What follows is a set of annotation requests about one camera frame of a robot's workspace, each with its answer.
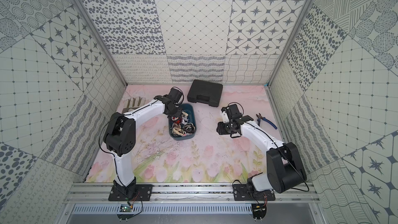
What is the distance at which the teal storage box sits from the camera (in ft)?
3.02

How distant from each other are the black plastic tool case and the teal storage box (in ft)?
0.38

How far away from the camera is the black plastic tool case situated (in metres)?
1.09
